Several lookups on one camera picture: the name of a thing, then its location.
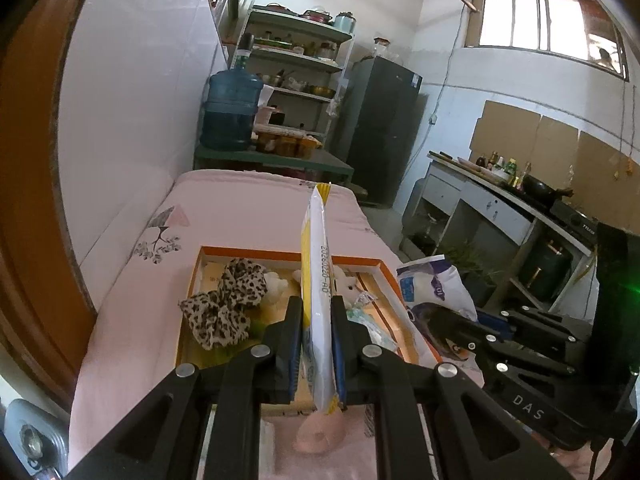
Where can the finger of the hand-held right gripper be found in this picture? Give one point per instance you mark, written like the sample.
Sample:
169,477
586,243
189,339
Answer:
525,357
545,327

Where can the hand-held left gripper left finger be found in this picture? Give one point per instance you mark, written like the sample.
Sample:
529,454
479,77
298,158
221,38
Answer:
296,355

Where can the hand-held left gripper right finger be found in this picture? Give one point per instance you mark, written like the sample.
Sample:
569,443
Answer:
337,360

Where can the white plush bear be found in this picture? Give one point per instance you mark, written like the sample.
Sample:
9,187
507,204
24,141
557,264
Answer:
275,285

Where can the yellow cartoon face tissue packet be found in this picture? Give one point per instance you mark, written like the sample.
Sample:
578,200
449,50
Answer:
317,285

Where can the leopard print scrunchie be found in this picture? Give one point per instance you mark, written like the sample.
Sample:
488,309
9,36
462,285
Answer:
220,315

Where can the orange rimmed cardboard box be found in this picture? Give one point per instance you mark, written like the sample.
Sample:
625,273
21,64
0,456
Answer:
215,272

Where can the purple white packet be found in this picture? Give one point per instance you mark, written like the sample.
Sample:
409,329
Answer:
435,280

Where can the person's right hand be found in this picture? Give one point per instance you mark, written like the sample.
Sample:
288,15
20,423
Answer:
575,462

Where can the teal white tissue packet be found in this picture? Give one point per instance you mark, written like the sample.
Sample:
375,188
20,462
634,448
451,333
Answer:
372,330

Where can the dark green cooking pot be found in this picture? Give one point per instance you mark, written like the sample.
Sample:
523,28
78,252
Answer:
547,270

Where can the pink makeup sponge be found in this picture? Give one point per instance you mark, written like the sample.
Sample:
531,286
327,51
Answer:
320,435

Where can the potted green plants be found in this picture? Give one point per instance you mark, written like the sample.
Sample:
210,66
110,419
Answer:
470,265

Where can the black gas stove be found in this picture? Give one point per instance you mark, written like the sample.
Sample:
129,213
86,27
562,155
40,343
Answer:
575,220

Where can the grey kitchen counter cabinet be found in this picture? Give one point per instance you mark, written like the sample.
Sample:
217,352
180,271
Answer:
480,205

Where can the black wok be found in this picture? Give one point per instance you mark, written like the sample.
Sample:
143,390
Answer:
540,187

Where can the row of condiment bottles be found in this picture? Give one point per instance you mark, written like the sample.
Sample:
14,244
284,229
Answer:
502,167

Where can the wooden cutting board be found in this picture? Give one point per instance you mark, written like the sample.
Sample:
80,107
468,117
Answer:
480,167

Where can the green table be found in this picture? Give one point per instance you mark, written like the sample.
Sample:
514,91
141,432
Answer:
300,162

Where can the tray of amber jars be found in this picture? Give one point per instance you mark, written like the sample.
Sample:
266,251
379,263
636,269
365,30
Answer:
287,144

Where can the dark grey refrigerator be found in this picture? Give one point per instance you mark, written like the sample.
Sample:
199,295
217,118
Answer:
380,130

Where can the blue water jug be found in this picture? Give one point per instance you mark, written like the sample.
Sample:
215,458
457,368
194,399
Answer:
230,110

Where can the grey metal shelf rack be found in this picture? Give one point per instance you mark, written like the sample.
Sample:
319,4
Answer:
300,60

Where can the window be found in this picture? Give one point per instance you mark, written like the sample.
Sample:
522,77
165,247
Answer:
540,20

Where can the glass jar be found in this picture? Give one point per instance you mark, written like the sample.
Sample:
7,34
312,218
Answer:
382,47

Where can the teal enamel pot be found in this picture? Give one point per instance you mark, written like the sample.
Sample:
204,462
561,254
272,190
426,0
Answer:
344,22

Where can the cardboard wall panels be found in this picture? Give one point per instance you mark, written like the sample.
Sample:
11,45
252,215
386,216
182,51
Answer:
550,145

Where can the brown wooden door frame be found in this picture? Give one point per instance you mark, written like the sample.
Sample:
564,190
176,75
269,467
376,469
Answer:
25,185

